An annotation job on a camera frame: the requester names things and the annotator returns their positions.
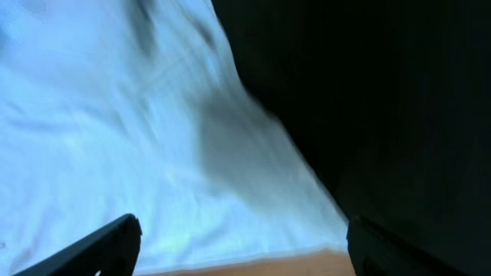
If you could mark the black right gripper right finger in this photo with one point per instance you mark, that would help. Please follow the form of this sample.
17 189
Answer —
374 251

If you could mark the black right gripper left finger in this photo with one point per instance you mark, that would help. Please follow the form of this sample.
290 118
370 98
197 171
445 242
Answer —
110 251

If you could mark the light blue printed t-shirt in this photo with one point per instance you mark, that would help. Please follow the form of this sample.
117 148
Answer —
116 107

